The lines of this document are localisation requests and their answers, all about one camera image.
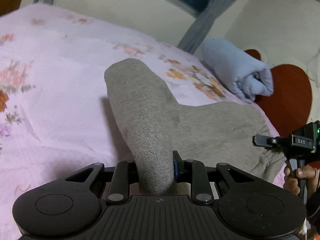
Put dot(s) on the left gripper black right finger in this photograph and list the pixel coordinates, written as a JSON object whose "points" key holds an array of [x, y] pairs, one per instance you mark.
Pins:
{"points": [[193, 172]]}

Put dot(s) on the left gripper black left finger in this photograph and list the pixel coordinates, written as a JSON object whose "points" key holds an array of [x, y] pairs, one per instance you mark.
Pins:
{"points": [[125, 174]]}

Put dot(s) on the grey knit pants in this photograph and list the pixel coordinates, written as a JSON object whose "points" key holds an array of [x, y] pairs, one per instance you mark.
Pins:
{"points": [[154, 125]]}

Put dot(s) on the person's right hand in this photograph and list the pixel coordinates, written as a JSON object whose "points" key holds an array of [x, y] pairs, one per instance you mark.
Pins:
{"points": [[310, 174]]}

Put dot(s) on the red wooden headboard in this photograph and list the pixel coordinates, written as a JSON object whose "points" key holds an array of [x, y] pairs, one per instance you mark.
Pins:
{"points": [[288, 108]]}

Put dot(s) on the rolled light blue quilt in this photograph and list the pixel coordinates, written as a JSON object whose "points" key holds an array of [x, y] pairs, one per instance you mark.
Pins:
{"points": [[243, 75]]}

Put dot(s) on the pink floral bed sheet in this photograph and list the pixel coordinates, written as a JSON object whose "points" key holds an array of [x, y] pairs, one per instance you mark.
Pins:
{"points": [[56, 117]]}

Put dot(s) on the right grey curtain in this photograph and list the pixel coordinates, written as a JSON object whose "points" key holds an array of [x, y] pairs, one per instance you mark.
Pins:
{"points": [[202, 25]]}

